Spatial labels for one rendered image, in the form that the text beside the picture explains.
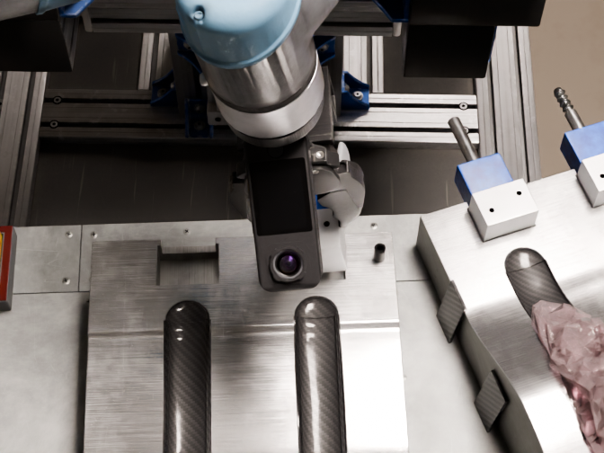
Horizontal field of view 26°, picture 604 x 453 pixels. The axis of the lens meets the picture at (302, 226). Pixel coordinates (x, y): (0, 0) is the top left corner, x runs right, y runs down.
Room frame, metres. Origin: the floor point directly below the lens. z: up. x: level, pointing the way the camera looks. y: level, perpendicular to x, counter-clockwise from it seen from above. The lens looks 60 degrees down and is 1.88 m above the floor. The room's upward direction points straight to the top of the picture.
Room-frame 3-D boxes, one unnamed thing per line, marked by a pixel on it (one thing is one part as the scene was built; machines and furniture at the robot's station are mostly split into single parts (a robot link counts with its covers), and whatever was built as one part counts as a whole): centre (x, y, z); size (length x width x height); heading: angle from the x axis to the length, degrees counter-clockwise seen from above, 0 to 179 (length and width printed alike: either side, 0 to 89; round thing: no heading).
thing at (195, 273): (0.54, 0.10, 0.87); 0.05 x 0.05 x 0.04; 2
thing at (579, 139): (0.68, -0.27, 0.86); 0.13 x 0.05 x 0.05; 19
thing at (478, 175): (0.64, -0.16, 0.86); 0.13 x 0.05 x 0.05; 19
